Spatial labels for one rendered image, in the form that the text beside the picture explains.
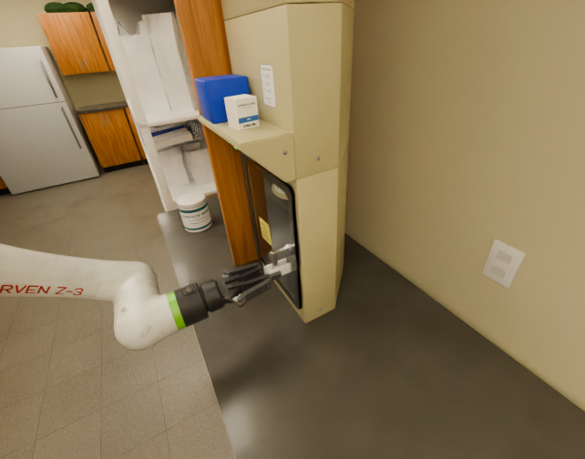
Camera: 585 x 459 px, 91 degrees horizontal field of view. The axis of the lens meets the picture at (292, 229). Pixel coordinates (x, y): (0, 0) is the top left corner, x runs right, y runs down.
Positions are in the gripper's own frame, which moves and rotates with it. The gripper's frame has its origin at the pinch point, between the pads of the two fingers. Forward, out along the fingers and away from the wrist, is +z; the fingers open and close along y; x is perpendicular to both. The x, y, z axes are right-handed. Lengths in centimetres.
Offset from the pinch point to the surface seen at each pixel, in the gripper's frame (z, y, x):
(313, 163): 8.8, -5.3, -29.5
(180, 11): -4, 32, -59
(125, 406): -75, 66, 114
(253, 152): -4.2, -5.3, -34.7
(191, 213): -11, 65, 10
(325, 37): 12, -5, -52
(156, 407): -59, 56, 114
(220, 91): -3.0, 13.6, -43.3
